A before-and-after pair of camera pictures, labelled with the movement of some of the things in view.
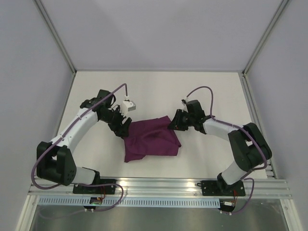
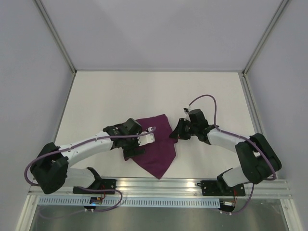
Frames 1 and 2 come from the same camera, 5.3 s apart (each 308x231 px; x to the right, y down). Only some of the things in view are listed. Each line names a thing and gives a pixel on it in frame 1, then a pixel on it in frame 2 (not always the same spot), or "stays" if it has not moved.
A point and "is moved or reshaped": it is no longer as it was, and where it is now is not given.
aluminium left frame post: [55, 34] stays
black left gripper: [118, 129] -> [129, 151]
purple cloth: [150, 137] is moved or reshaped
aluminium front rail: [60, 187] stays
